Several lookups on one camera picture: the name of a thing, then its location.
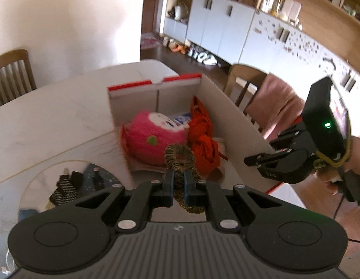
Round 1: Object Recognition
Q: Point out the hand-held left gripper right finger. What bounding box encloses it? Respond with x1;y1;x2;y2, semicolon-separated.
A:
184;170;281;233

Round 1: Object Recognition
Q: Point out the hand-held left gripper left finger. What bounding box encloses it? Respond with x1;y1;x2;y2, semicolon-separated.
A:
74;170;176;233

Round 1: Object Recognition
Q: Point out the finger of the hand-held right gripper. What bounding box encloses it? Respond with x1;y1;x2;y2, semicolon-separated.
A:
244;148;294;166
269;121;311;151

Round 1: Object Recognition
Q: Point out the pink cloth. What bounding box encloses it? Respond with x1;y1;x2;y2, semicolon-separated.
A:
129;138;227;181

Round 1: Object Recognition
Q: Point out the gold scrunchie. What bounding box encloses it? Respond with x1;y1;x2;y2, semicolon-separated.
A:
164;143;204;215

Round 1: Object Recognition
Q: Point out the red cardboard box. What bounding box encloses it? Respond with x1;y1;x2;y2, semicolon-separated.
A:
107;74;285;194

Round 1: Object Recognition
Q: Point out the pink plush toy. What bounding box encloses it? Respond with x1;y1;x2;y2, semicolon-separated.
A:
121;111;188;166

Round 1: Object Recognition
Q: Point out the red cloth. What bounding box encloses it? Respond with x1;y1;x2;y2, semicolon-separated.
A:
187;96;228;176

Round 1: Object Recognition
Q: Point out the dark blue speckled cloth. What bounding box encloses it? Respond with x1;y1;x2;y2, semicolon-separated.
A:
81;164;122;188

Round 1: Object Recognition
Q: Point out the person's right hand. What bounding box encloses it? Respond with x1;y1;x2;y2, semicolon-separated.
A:
314;136;360;196

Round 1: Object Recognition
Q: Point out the pink fringed scarf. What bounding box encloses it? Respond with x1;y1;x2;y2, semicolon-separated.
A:
245;74;305;141

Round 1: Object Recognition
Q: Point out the blue white packet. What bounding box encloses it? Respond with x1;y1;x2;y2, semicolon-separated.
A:
168;111;193;131

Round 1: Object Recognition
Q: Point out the white cupboard with magnets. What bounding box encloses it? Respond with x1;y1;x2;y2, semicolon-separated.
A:
238;13;360;105

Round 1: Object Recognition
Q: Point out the wooden chair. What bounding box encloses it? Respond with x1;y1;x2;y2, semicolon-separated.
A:
223;64;273;134
0;49;37;109

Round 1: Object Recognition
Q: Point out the black striped cloth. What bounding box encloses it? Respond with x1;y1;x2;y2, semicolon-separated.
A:
49;172;83;205

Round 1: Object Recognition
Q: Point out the wooden shelf unit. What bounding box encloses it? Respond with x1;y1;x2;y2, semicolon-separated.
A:
255;0;360;64

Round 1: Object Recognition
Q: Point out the row of shoes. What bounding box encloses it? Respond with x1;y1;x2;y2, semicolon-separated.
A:
162;36;218;66

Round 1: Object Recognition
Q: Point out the white low cabinet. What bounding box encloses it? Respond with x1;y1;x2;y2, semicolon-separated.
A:
162;0;256;64

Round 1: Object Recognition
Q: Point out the patterned rug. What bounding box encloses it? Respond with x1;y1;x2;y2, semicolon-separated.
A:
141;33;163;50

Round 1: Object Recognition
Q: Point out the metal pot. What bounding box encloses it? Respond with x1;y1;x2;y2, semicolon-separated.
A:
168;4;188;21

